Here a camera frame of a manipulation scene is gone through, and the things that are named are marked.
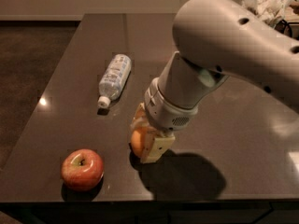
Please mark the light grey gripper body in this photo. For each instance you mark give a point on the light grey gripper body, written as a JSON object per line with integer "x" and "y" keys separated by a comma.
{"x": 166, "y": 112}

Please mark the clear plastic water bottle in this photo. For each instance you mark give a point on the clear plastic water bottle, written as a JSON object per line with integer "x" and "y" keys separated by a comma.
{"x": 112, "y": 82}

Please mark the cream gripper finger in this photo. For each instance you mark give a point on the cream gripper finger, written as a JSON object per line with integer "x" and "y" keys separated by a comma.
{"x": 141, "y": 122}
{"x": 155, "y": 145}

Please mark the red apple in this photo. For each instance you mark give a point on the red apple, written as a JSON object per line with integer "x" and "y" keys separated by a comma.
{"x": 82, "y": 170}

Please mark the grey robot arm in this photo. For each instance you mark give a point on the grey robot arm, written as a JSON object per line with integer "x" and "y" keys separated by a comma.
{"x": 215, "y": 39}

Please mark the orange fruit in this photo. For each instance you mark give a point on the orange fruit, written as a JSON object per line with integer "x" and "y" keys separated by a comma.
{"x": 137, "y": 141}

